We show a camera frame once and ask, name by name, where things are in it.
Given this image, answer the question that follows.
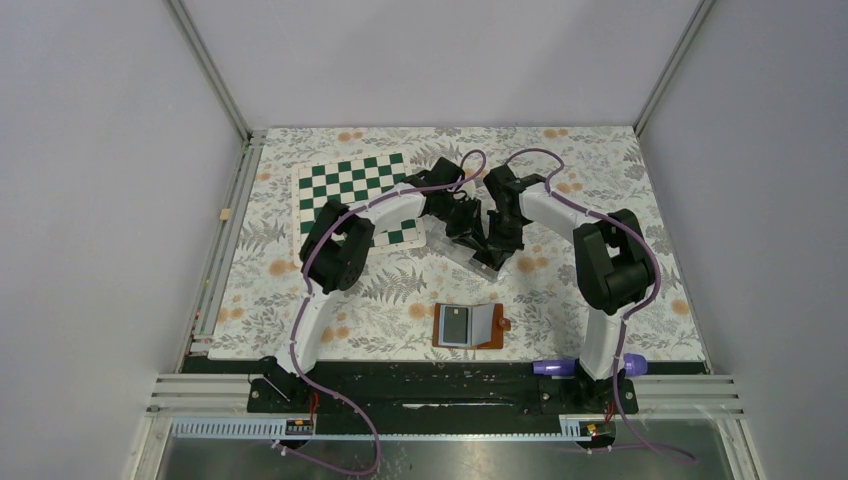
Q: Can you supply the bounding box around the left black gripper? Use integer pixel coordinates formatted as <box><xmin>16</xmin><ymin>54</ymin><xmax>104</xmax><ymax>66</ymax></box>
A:
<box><xmin>435</xmin><ymin>194</ymin><xmax>487</xmax><ymax>253</ymax></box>

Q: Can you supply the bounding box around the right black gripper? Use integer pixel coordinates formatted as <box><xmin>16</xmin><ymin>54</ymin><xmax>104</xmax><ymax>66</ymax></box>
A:
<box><xmin>487</xmin><ymin>209</ymin><xmax>526</xmax><ymax>266</ymax></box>

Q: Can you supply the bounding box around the brown leather card holder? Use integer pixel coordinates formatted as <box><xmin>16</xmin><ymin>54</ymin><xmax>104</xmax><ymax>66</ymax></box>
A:
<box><xmin>432</xmin><ymin>303</ymin><xmax>511</xmax><ymax>350</ymax></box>

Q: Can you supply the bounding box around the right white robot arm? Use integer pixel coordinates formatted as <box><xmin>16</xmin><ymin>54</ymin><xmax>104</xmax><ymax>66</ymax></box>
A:
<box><xmin>475</xmin><ymin>166</ymin><xmax>656</xmax><ymax>412</ymax></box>

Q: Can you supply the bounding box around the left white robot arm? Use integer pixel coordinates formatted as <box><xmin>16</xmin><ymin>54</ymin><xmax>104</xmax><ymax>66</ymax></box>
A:
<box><xmin>271</xmin><ymin>149</ymin><xmax>489</xmax><ymax>411</ymax></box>

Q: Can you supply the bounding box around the floral tablecloth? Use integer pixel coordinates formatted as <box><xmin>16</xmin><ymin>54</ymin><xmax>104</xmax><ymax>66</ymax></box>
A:
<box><xmin>207</xmin><ymin>125</ymin><xmax>708</xmax><ymax>364</ymax></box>

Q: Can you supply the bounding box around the green white chessboard mat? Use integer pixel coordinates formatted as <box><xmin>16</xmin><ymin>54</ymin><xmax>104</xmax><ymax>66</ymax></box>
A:
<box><xmin>290</xmin><ymin>152</ymin><xmax>425</xmax><ymax>254</ymax></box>

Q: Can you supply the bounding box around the purple marker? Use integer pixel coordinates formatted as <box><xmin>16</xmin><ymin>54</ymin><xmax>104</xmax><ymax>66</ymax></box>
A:
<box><xmin>532</xmin><ymin>353</ymin><xmax>649</xmax><ymax>377</ymax></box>

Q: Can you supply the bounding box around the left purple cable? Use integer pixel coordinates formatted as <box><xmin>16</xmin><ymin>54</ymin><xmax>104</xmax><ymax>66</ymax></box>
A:
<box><xmin>288</xmin><ymin>149</ymin><xmax>489</xmax><ymax>478</ymax></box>

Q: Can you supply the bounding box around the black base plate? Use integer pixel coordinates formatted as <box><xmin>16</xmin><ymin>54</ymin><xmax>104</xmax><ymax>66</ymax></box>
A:
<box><xmin>180</xmin><ymin>355</ymin><xmax>709</xmax><ymax>437</ymax></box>

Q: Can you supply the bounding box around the aluminium frame rail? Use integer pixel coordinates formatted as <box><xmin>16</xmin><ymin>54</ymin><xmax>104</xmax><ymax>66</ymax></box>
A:
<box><xmin>123</xmin><ymin>130</ymin><xmax>268</xmax><ymax>479</ymax></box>

